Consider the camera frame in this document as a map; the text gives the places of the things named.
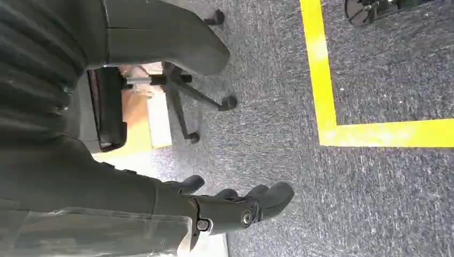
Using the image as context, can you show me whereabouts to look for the pale wooden desk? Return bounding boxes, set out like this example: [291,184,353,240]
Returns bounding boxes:
[118,64,173,154]

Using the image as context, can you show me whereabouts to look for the yellow floor tape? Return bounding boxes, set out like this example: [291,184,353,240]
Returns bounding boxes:
[299,0,454,148]

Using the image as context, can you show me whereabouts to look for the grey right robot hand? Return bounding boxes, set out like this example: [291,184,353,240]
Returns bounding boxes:
[0,0,296,257]

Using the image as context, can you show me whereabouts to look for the black chair base with casters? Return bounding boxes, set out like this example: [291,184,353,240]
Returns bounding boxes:
[344,0,437,26]

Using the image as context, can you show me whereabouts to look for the black office chair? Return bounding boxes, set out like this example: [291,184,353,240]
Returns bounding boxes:
[87,9,238,153]

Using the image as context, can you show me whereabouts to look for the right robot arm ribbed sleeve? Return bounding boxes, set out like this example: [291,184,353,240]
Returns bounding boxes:
[0,0,107,145]

